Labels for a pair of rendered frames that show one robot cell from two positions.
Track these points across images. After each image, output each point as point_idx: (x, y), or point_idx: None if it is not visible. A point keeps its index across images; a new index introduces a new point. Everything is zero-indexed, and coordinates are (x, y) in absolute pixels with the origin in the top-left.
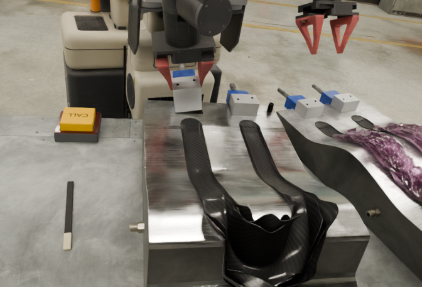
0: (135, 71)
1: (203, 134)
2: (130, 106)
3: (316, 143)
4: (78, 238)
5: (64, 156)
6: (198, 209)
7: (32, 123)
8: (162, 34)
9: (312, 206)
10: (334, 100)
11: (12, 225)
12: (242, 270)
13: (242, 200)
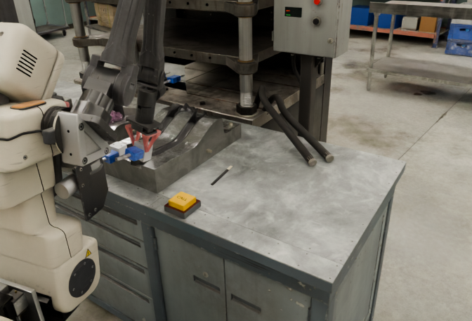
0: (83, 246)
1: (154, 149)
2: (88, 288)
3: (107, 142)
4: (225, 168)
5: (204, 197)
6: (202, 118)
7: (202, 221)
8: (147, 125)
9: (171, 112)
10: None
11: (243, 178)
12: None
13: (187, 117)
